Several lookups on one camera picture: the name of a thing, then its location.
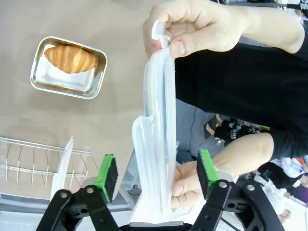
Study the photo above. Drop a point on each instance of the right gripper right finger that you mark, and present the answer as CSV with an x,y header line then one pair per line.
x,y
231,207

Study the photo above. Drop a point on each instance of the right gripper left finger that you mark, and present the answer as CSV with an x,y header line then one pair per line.
x,y
96,207

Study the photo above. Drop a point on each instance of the clear plastic container lid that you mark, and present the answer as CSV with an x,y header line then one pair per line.
x,y
61,168
158,120

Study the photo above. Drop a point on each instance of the stainless steel rectangular container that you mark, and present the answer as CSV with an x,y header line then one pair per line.
x,y
62,83

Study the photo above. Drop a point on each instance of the golden brown croissant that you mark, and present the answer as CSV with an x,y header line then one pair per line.
x,y
72,60

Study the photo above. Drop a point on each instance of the person's right forearm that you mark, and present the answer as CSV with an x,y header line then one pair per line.
x,y
272,26

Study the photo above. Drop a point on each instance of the person's left forearm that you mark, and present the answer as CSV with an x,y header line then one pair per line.
x,y
245,149

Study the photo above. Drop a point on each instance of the person's left hand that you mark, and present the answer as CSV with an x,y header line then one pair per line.
x,y
186,185

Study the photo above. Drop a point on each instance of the person's right hand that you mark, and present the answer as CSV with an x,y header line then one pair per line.
x,y
204,26

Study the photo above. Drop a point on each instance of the person torso black t-shirt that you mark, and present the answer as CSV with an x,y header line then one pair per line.
x,y
240,91

